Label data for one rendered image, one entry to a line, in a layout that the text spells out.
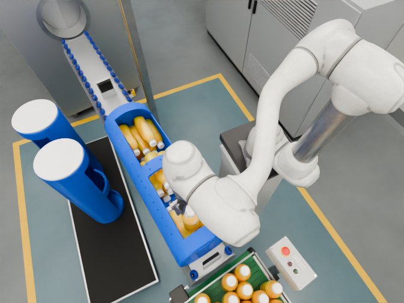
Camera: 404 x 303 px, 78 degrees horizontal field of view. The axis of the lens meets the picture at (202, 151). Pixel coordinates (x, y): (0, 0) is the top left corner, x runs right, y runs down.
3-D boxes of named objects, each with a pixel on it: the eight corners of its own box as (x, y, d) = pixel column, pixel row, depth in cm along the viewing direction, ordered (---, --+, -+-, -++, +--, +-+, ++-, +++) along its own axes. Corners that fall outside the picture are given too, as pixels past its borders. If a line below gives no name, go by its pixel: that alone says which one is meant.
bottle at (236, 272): (247, 270, 127) (254, 266, 111) (244, 285, 123) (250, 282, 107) (234, 264, 128) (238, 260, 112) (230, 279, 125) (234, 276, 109)
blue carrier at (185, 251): (153, 122, 168) (142, 93, 143) (231, 237, 130) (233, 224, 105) (114, 143, 162) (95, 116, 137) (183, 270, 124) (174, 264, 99)
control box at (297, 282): (280, 240, 125) (285, 235, 116) (309, 278, 116) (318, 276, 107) (264, 251, 122) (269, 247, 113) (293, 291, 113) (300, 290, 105)
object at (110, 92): (115, 92, 186) (109, 76, 173) (117, 95, 185) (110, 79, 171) (103, 97, 184) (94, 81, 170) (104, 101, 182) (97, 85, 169)
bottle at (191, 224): (181, 220, 114) (178, 208, 98) (195, 213, 116) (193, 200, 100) (187, 234, 111) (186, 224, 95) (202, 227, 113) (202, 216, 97)
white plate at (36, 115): (17, 101, 168) (18, 102, 169) (5, 134, 154) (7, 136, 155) (60, 97, 169) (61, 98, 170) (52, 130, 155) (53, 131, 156)
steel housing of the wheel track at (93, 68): (103, 61, 249) (89, 29, 220) (232, 260, 155) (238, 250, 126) (74, 72, 241) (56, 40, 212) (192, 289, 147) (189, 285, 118)
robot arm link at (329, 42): (294, 35, 70) (335, 62, 66) (336, -1, 73) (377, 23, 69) (284, 66, 82) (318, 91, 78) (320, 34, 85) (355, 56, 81)
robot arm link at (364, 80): (283, 149, 139) (315, 178, 132) (264, 168, 134) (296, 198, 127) (370, 24, 70) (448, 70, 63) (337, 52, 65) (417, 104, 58)
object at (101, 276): (113, 142, 274) (109, 134, 261) (161, 282, 204) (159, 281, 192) (64, 160, 263) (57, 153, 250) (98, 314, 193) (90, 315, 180)
